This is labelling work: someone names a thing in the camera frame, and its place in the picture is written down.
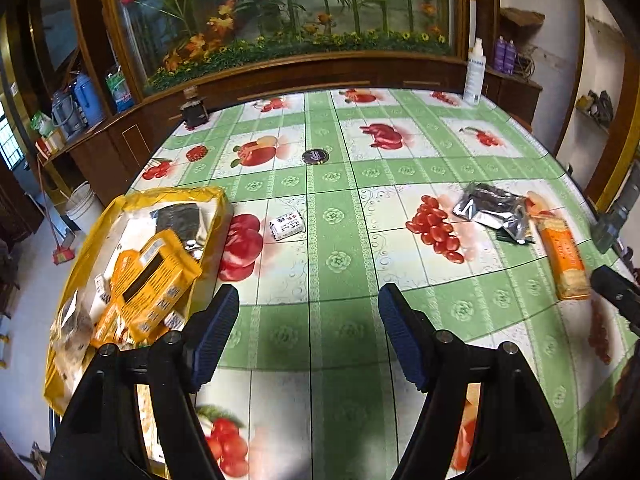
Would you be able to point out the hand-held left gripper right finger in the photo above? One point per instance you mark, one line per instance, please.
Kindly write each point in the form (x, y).
(405, 345)

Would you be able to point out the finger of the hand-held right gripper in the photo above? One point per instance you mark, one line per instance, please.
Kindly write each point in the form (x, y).
(619, 294)
(607, 230)

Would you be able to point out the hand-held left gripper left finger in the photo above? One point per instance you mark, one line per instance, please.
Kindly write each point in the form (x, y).
(216, 342)

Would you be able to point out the small white blue candy packet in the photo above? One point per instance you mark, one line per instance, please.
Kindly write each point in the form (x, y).
(175, 319)
(102, 292)
(287, 226)

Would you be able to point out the long orange cracker packet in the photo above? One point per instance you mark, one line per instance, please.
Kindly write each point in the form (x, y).
(562, 255)

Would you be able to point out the orange cardboard box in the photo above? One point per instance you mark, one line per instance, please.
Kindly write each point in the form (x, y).
(165, 270)

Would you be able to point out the orange snack packet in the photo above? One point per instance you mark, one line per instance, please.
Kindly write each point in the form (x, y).
(115, 322)

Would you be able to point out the dark seaweed packet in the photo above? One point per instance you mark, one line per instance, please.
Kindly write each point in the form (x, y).
(177, 220)

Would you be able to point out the clear plastic snack bag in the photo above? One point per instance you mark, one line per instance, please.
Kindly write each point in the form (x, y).
(72, 325)

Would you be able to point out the yellow taped white foam tray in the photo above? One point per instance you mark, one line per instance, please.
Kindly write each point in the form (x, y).
(134, 222)

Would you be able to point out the small dark green packet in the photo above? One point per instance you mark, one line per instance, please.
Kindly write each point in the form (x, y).
(512, 236)

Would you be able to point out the fruit print tablecloth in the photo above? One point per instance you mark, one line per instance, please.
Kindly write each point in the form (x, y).
(340, 260)

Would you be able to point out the silver foil packet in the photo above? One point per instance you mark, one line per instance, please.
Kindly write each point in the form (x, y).
(492, 210)

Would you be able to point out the dark shelf clutter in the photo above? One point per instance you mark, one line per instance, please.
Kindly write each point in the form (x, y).
(597, 105)

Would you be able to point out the red broom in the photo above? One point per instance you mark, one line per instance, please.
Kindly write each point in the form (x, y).
(64, 256)

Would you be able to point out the white plastic bucket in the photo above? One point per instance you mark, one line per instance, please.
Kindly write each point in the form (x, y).
(84, 207)

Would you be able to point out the purple bottle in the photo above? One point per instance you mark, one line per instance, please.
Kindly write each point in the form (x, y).
(510, 57)
(499, 55)

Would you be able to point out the white spray bottle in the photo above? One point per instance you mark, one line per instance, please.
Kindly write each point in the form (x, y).
(475, 75)

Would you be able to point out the round black tin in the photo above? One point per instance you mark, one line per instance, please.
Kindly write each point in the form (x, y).
(316, 156)

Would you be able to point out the wooden sideboard cabinet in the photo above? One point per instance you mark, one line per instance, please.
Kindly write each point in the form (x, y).
(125, 140)

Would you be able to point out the dark glass jar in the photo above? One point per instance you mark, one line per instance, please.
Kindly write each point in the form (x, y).
(194, 110)

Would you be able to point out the red yellow carton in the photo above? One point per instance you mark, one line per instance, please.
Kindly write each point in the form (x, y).
(52, 144)

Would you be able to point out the grey thermos flask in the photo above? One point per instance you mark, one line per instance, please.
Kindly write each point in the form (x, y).
(65, 112)

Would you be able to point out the blue thermos flask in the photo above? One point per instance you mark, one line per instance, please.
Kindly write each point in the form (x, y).
(86, 97)

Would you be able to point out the green white bag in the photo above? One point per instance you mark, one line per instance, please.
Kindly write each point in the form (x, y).
(42, 125)

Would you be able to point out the artificial flower bamboo display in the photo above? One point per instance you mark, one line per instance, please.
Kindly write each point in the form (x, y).
(300, 0)

